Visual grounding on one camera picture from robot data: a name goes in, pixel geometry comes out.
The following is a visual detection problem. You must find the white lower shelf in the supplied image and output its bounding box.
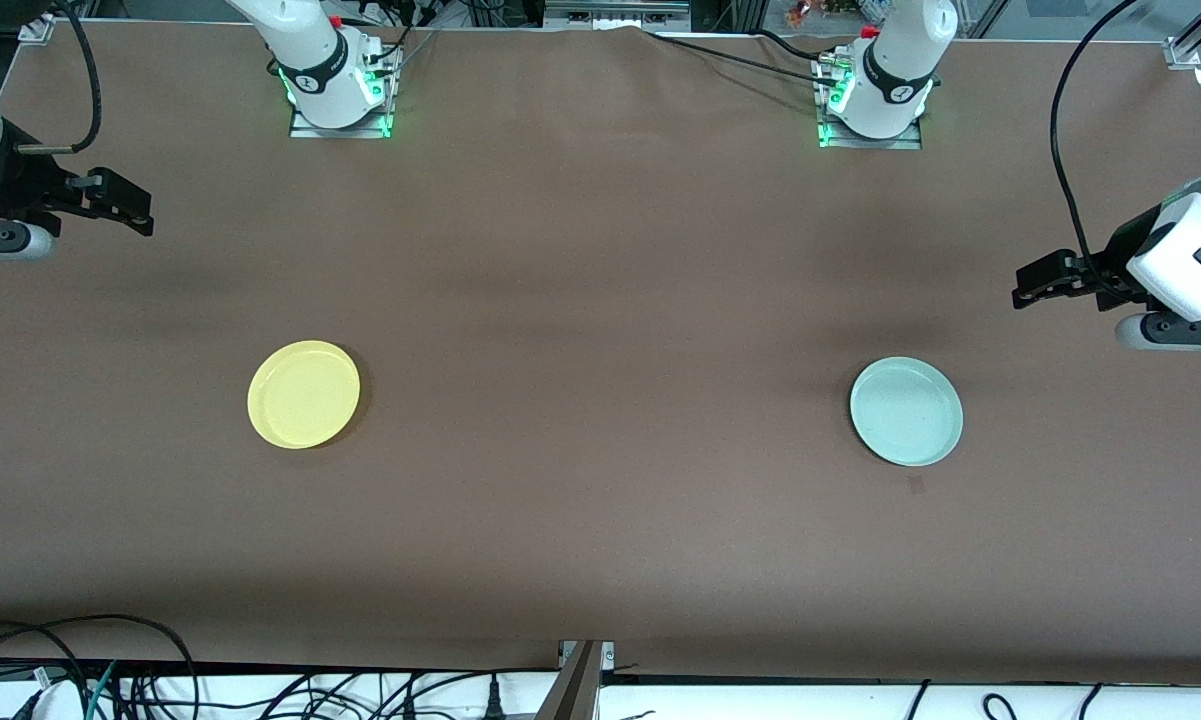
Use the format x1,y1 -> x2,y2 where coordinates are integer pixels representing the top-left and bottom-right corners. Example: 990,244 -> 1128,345
0,668 -> 1201,720

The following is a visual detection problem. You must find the short black table cable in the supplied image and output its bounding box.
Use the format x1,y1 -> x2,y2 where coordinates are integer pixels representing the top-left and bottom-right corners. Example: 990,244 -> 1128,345
755,28 -> 833,59

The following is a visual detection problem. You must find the pale green round plate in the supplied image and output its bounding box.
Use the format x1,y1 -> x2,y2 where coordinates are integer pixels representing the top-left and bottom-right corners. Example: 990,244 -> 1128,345
849,356 -> 964,468

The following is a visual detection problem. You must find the aluminium frame rail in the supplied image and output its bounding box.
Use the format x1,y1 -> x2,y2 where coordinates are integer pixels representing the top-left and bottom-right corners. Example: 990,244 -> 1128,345
543,0 -> 693,31

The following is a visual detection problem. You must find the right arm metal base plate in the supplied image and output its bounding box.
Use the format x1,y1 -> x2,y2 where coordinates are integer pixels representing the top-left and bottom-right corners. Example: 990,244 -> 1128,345
290,45 -> 397,139

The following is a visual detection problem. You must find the brown table cover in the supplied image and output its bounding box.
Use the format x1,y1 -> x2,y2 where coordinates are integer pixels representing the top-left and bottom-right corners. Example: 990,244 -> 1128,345
0,20 -> 1201,686

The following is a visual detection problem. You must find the long black table cable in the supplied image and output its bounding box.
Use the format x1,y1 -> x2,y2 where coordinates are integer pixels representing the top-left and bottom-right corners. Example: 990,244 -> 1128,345
645,30 -> 841,86

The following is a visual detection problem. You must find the aluminium profile post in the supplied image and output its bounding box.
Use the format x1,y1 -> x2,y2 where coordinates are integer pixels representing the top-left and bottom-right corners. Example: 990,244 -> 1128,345
535,640 -> 616,720

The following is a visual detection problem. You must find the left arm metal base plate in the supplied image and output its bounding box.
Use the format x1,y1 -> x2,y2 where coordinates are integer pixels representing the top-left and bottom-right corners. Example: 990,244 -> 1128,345
815,55 -> 924,151

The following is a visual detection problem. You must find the green cable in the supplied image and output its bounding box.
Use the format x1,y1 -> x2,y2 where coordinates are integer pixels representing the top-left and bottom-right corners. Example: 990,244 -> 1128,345
84,660 -> 119,720

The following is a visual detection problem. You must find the large looping black cable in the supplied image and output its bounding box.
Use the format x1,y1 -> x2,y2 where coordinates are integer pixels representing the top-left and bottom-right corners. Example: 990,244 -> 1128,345
0,613 -> 199,720

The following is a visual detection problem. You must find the yellow round plate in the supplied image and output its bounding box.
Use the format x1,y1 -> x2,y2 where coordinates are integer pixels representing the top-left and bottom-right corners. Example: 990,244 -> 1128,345
247,340 -> 362,450

